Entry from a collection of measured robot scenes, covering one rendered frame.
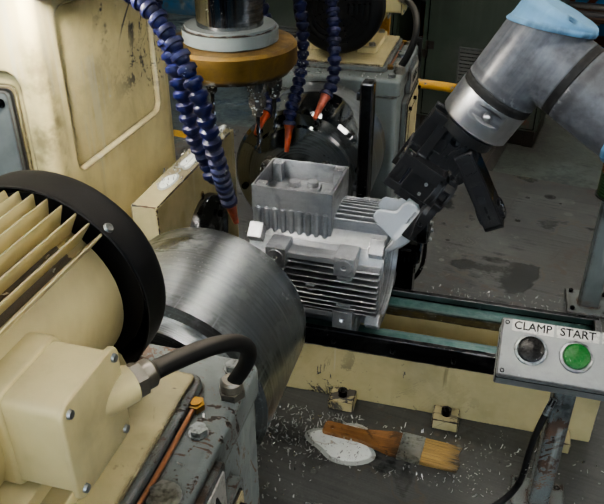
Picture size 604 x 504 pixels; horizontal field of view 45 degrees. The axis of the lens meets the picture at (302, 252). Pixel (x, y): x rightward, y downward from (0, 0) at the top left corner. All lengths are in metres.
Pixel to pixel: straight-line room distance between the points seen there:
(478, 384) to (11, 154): 0.73
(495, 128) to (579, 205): 0.99
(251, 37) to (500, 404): 0.64
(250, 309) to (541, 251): 0.94
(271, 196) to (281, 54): 0.20
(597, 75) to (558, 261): 0.80
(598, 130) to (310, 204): 0.40
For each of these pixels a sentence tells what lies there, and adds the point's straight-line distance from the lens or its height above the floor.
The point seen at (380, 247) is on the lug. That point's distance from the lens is 1.00.
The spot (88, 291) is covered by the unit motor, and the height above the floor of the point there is 1.31.
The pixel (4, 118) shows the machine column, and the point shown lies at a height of 1.27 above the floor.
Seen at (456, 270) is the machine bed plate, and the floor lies 0.80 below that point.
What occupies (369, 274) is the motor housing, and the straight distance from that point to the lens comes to 1.02.
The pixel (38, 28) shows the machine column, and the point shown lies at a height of 1.38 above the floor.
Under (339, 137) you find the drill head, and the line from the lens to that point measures 1.25.
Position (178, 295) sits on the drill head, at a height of 1.16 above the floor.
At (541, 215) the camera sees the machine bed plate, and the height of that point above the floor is 0.80.
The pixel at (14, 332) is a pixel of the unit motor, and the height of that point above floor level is 1.32.
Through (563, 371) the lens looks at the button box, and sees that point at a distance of 0.88.
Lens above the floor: 1.59
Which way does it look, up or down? 31 degrees down
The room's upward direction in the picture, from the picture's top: straight up
